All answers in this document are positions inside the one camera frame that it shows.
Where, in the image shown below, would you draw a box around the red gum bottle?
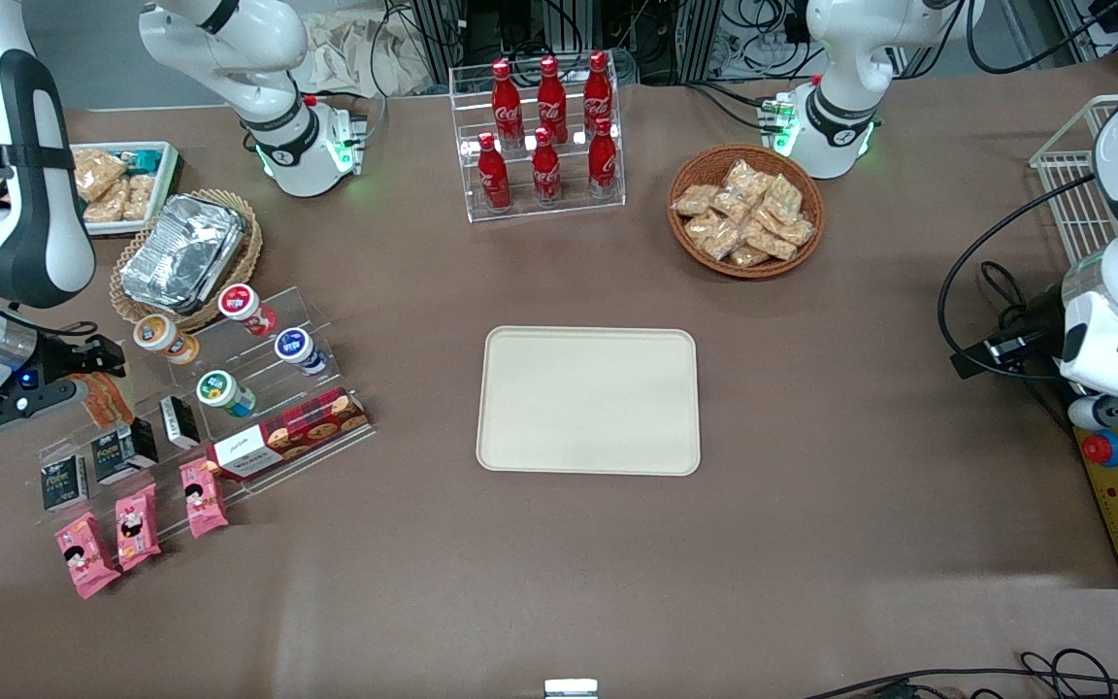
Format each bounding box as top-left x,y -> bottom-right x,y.
218,283 -> 280,337

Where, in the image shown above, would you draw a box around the black device with cable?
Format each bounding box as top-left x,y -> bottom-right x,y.
937,173 -> 1099,382

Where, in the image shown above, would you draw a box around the black tissue pack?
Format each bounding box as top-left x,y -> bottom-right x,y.
42,454 -> 90,513
160,395 -> 202,450
91,417 -> 160,485

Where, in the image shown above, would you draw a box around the white wire rack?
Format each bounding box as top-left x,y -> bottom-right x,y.
1029,94 -> 1118,269

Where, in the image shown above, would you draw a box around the pink cartoon snack pack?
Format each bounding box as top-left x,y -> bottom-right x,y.
55,513 -> 122,600
180,458 -> 230,540
115,483 -> 163,572

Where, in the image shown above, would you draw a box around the oval wicker basket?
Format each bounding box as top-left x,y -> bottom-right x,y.
110,189 -> 264,332

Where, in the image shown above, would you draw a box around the clear acrylic stepped shelf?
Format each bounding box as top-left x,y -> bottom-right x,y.
35,284 -> 378,531

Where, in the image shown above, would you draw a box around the green gum bottle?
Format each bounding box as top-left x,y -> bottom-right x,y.
196,370 -> 257,419

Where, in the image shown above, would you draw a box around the clear acrylic bottle rack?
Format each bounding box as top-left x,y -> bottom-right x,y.
449,49 -> 627,225

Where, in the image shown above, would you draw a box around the orange gum bottle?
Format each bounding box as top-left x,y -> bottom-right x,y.
132,314 -> 200,366

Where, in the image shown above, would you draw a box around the beige cloth bag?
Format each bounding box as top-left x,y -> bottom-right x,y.
289,10 -> 429,100

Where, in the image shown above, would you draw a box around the sandwich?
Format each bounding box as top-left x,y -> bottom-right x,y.
83,374 -> 137,429

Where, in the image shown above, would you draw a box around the silver foil container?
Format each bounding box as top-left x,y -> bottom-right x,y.
119,194 -> 250,314

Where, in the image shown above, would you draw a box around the white teal snack bin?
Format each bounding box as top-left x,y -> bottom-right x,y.
69,141 -> 182,238

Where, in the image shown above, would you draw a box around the cream rectangular tray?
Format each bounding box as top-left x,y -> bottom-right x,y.
477,326 -> 702,477

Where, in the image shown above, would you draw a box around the round brown wicker basket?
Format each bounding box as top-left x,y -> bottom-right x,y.
667,144 -> 827,282

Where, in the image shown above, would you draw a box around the purple gum bottle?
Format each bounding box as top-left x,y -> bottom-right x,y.
275,328 -> 328,378

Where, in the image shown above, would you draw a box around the red cola bottle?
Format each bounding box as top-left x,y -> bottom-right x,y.
583,50 -> 614,138
491,60 -> 525,148
588,118 -> 619,199
537,55 -> 569,145
477,133 -> 512,213
532,127 -> 563,206

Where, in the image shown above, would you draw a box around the red plaid cookie box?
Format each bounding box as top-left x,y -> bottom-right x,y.
208,388 -> 370,483

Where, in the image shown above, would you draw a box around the black floor cables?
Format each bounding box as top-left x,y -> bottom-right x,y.
802,649 -> 1118,699

